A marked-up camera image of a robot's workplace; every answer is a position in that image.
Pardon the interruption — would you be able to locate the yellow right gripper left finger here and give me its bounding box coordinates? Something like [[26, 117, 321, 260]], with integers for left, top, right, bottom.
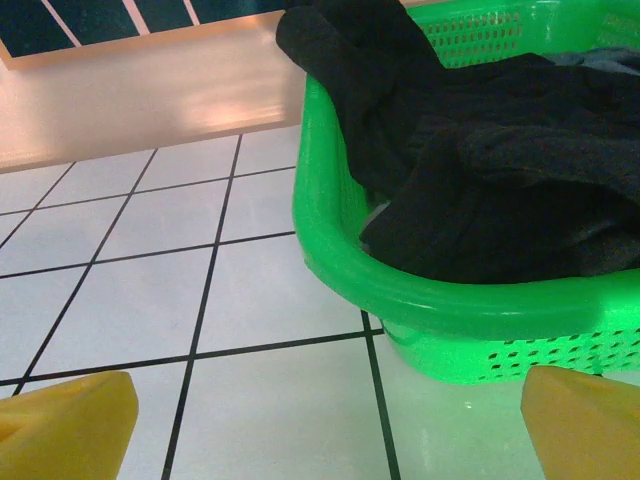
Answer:
[[0, 370, 140, 480]]

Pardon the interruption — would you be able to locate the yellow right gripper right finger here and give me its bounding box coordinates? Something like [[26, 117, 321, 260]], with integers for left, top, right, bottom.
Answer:
[[519, 366, 640, 480]]

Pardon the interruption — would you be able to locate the black t-shirt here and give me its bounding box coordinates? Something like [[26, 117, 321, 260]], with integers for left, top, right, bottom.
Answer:
[[275, 0, 640, 285]]

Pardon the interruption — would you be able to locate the green plastic laundry basket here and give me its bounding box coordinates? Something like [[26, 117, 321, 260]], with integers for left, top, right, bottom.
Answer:
[[291, 0, 640, 386]]

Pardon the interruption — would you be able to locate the grey-blue t-shirt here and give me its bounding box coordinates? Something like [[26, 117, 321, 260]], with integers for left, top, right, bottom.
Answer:
[[542, 47, 640, 76]]

